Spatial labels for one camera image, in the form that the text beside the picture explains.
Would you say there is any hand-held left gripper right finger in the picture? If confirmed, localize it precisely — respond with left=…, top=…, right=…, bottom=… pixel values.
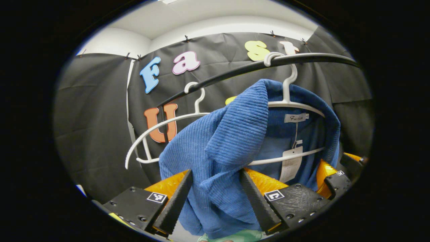
left=239, top=168, right=331, bottom=236

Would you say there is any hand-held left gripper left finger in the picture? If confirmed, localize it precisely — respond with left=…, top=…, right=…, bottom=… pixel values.
left=102, top=169, right=194, bottom=236

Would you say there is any green laundry hamper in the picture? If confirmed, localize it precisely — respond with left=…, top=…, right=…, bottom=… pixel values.
left=198, top=230, right=262, bottom=242

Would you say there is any blue corduroy shirt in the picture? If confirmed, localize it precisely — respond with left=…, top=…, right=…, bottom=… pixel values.
left=159, top=79, right=341, bottom=240

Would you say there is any white plastic clothes hanger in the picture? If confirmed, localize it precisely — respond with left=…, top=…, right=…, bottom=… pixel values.
left=247, top=52, right=326, bottom=167
left=125, top=82, right=210, bottom=169

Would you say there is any black clothes rack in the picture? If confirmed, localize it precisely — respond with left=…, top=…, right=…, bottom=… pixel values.
left=157, top=53, right=359, bottom=143

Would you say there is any black backdrop cloth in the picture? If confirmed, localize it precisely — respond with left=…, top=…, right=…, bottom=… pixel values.
left=54, top=32, right=375, bottom=204

